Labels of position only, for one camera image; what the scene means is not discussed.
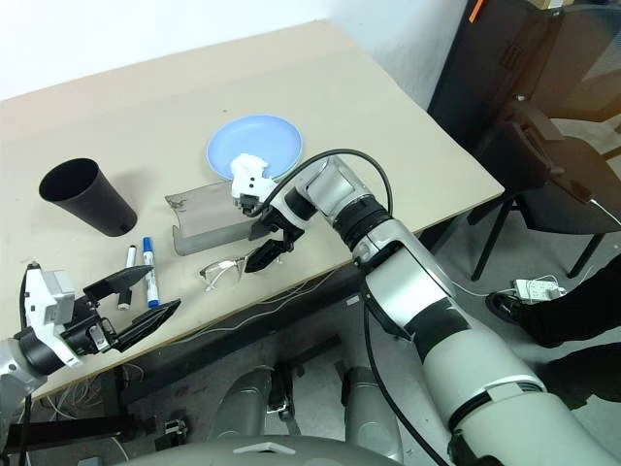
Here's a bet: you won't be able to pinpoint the grey left robot thigh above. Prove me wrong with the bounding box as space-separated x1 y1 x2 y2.
212 366 293 439

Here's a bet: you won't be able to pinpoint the light blue plate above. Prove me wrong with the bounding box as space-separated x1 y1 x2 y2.
207 113 306 183

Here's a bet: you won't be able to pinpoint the clear safety glasses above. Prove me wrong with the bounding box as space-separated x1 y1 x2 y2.
198 255 285 293

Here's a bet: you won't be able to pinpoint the dark brown chair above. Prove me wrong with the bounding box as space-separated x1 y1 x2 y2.
467 94 621 283

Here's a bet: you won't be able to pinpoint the black upper arm cable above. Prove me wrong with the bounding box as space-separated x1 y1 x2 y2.
360 284 457 466

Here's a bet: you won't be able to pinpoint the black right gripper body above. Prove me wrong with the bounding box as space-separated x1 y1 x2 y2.
263 207 306 254

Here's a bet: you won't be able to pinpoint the blue whiteboard marker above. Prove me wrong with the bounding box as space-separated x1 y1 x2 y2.
141 236 162 309

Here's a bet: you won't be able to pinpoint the grey right robot thigh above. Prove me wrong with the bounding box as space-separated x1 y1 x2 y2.
339 366 406 465

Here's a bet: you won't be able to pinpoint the black leather shoe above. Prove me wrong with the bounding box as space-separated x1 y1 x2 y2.
485 289 533 326

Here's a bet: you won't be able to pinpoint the loose white wires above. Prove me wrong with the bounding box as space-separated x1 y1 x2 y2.
36 366 147 424

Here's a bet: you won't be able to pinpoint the grey robot torso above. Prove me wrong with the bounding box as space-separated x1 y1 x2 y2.
114 429 395 466

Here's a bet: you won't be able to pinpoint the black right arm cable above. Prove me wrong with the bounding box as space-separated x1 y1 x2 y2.
259 149 393 219

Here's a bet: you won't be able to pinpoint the black trouser leg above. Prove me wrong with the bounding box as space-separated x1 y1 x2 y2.
520 251 621 351

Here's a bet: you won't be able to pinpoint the translucent grey glasses case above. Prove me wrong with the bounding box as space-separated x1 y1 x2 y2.
164 180 267 256

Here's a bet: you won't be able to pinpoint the black table frame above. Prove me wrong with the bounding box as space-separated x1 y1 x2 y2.
0 264 371 455

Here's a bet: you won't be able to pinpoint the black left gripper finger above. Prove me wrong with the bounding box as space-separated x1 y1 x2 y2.
82 265 154 303
115 299 182 352

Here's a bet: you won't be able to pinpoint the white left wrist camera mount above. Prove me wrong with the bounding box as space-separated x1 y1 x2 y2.
22 264 82 368

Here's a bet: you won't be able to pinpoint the white power adapter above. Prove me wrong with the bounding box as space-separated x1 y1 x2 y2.
513 275 568 304

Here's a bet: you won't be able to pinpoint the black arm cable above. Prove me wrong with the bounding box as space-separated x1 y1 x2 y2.
360 284 457 466
16 261 38 466
259 149 393 219

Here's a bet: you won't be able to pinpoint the black plastic cup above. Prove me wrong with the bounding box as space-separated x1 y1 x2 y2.
38 157 139 238

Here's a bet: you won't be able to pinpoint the black whiteboard marker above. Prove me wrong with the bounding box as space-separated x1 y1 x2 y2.
116 245 138 313

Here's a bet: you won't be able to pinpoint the grey robot thigh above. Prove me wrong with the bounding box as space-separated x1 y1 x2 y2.
339 366 406 465
212 366 293 439

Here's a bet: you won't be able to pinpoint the brown tinted panel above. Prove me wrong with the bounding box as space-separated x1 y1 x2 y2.
504 0 621 164

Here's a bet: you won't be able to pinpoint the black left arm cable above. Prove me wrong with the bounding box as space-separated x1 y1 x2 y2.
16 261 38 466

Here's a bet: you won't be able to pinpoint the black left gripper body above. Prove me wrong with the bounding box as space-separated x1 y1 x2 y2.
61 295 121 358

